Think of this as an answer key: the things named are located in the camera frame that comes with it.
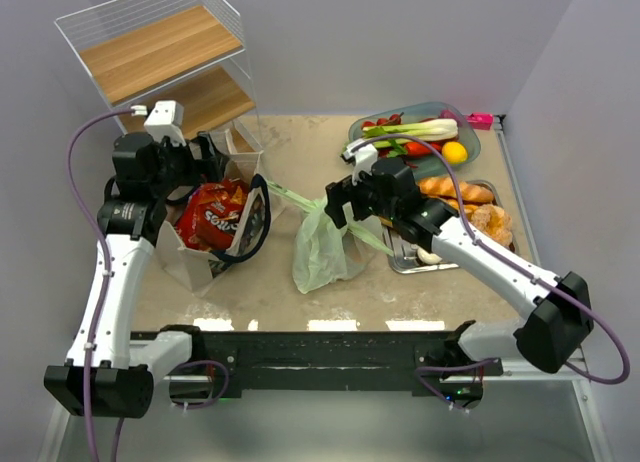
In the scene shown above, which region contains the green white leek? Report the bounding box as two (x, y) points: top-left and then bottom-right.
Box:
(350, 118), (459, 150)

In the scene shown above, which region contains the brown chip bag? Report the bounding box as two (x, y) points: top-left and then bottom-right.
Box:
(174, 178), (249, 251)

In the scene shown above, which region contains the orange carrot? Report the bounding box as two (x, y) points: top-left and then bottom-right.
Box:
(404, 141), (443, 158)

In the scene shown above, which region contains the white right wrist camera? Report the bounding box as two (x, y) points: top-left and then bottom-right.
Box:
(341, 138), (378, 185)

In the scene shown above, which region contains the long bread loaf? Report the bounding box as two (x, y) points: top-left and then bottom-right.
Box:
(417, 177), (494, 204)

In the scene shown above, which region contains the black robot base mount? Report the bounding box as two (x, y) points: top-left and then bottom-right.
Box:
(169, 328), (503, 404)

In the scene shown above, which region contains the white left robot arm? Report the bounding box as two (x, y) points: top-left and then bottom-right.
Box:
(44, 132), (215, 419)

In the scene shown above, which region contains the large sugared cruller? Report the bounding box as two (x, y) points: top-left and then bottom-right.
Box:
(470, 204), (513, 248)

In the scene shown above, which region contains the beige canvas tote bag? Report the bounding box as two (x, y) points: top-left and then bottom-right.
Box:
(156, 123), (283, 293)

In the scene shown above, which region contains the green avocado print bag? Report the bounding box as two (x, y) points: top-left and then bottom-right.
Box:
(267, 181), (393, 294)

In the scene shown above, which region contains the yellow lemon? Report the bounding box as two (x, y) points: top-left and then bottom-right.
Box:
(441, 141), (469, 165)

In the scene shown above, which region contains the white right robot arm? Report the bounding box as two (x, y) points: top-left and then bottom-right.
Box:
(325, 159), (593, 373)

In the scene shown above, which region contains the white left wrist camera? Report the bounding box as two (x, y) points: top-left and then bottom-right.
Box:
(144, 100), (186, 147)

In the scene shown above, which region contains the pink plastic clip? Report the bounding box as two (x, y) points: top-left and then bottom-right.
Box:
(466, 112), (494, 130)

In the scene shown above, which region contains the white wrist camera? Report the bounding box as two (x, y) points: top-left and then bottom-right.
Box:
(144, 100), (186, 147)
(341, 138), (378, 185)

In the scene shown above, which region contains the white wire wooden shelf rack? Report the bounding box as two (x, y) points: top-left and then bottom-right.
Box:
(55, 0), (261, 152)

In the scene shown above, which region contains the metal pastry tray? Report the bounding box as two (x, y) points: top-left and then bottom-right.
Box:
(383, 179), (520, 275)

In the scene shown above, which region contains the white frosted donut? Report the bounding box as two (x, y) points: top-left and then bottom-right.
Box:
(416, 248), (442, 265)

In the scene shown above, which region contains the clear teal produce container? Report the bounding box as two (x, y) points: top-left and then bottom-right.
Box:
(348, 102), (481, 179)

